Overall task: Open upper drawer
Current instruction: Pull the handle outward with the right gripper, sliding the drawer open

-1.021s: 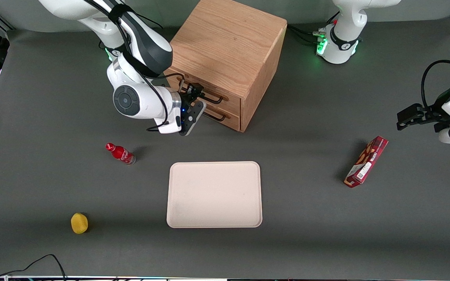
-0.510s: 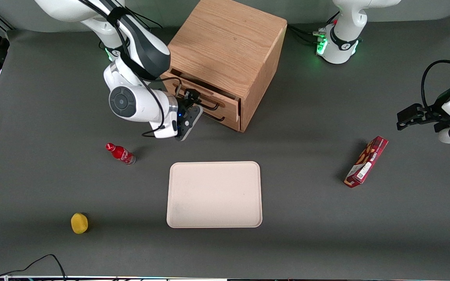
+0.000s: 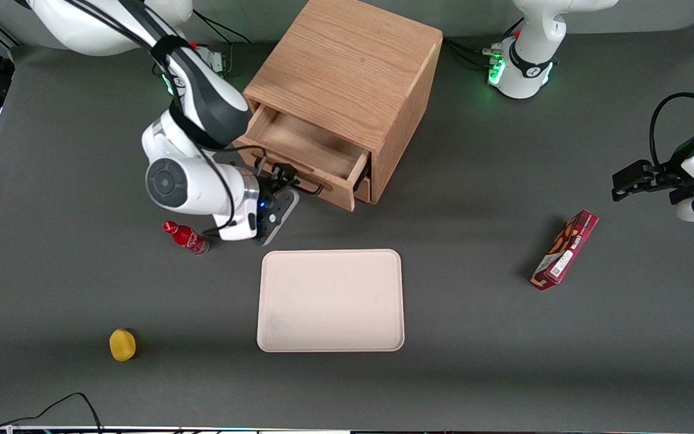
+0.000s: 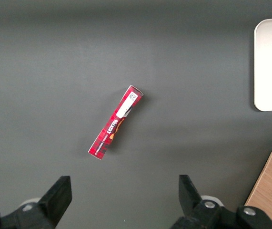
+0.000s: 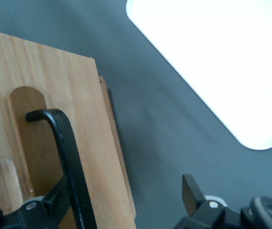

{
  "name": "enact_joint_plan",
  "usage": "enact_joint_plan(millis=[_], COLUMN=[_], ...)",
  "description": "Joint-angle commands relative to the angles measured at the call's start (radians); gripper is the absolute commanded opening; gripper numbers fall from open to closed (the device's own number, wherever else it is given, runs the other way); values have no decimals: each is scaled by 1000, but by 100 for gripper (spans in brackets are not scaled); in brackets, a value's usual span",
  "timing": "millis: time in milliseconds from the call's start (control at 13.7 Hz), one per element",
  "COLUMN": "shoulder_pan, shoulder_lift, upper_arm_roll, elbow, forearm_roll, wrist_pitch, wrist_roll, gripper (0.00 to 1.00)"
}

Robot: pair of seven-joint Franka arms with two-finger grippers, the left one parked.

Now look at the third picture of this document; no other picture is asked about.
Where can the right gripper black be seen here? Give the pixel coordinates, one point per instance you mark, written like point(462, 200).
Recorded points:
point(267, 191)

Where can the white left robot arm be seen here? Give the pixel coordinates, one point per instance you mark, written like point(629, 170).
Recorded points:
point(534, 42)

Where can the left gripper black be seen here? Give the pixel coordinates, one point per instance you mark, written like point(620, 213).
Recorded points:
point(674, 170)

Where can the yellow lemon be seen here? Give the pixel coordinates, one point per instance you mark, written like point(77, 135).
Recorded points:
point(122, 345)

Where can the wooden closed drawer front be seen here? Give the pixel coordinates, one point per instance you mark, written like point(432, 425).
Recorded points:
point(364, 188)

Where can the small red soda bottle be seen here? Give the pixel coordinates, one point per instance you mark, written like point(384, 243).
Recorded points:
point(187, 237)

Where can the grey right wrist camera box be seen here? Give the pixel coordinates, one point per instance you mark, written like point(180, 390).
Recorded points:
point(281, 214)

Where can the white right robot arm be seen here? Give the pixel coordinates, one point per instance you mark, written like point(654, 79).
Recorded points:
point(196, 181)

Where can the wooden drawer with interior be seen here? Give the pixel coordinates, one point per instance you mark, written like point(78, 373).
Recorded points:
point(311, 144)

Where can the wooden drawer cabinet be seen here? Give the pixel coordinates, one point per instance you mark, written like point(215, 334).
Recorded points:
point(347, 66)

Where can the red tartan shortbread box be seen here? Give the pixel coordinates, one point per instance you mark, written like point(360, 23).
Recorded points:
point(565, 250)

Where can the cream plastic tray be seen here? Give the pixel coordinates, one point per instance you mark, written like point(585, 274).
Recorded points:
point(331, 300)

